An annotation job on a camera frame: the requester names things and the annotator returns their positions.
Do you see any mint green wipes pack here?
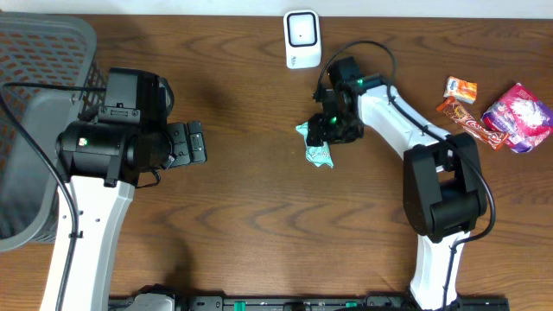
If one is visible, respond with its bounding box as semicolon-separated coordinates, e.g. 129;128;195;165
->
296;122;334;168

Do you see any small orange snack pack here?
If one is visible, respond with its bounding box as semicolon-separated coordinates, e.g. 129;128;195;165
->
443;76;478;104

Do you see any brown orange chocolate bar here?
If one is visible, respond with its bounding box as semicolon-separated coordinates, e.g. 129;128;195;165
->
436;97;509;150

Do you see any purple pantyliner pack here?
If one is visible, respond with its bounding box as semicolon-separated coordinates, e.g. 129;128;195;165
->
481;83;552;153

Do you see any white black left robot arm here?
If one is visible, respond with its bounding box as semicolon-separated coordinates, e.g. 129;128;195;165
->
41;121;207;310

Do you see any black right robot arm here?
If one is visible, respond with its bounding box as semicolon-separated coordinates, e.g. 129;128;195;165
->
305;73;494;310

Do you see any white barcode scanner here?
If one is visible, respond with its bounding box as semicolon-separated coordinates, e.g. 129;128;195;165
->
283;10;322;69

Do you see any grey plastic basket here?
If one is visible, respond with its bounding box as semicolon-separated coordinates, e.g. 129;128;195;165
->
1;12;107;251

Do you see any black right camera cable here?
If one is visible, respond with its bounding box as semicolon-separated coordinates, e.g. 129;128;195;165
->
313;40;497;311

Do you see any black camera cable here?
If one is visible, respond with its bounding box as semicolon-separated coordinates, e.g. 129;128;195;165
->
313;40;497;311
0;81;107;311

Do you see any black left camera cable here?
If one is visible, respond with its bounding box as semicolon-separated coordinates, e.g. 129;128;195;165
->
0;81;107;311

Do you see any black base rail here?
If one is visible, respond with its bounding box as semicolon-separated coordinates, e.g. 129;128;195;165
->
107;295;511;311

